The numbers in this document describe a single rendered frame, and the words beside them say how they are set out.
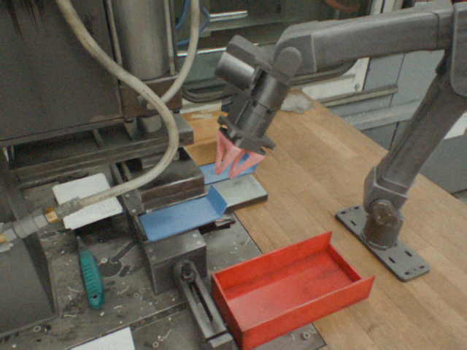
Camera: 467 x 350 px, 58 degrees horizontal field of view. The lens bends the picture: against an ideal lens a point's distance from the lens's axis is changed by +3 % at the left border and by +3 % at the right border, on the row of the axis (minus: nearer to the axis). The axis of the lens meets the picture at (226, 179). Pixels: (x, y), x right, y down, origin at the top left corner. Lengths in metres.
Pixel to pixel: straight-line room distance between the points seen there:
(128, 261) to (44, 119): 0.37
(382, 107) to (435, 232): 0.93
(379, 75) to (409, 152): 0.99
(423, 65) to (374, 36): 1.19
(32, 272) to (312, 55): 0.53
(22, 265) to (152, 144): 0.26
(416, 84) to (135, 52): 1.45
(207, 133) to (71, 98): 0.64
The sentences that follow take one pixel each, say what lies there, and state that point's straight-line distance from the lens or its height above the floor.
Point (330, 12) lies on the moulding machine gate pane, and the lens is 1.46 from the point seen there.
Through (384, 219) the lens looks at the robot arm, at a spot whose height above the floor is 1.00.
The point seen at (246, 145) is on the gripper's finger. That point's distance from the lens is 0.71.
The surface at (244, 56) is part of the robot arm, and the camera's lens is 0.69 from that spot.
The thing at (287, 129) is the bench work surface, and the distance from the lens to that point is 1.21.
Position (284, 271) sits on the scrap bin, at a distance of 0.79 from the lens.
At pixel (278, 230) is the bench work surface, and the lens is 0.87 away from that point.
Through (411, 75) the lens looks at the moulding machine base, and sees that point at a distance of 1.82.
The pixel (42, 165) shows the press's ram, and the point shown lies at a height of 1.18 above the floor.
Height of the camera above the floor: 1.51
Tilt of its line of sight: 38 degrees down
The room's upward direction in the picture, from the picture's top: straight up
